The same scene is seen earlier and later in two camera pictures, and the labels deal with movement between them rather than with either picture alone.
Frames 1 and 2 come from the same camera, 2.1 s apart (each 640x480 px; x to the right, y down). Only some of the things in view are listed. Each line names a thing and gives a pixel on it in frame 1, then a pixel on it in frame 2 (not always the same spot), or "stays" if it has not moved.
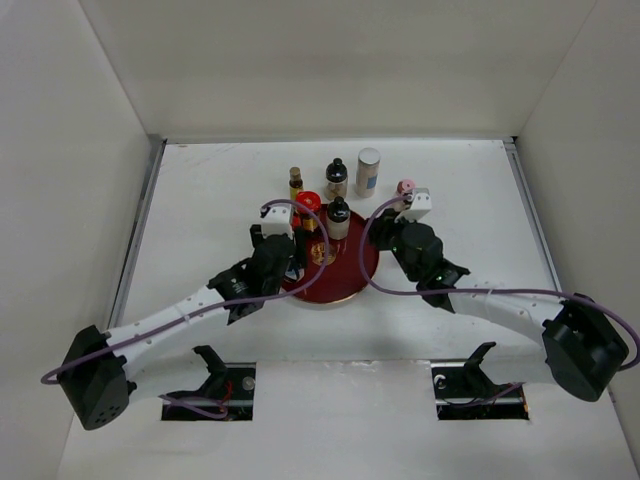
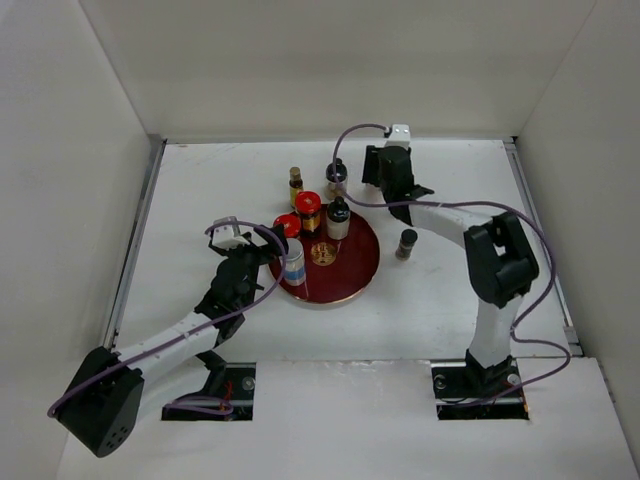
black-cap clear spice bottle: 338,215 stays
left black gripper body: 298,256 -> 253,256
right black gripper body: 389,236 -> 372,173
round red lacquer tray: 336,270 stays
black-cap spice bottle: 335,180 stays
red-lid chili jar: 305,222 stays
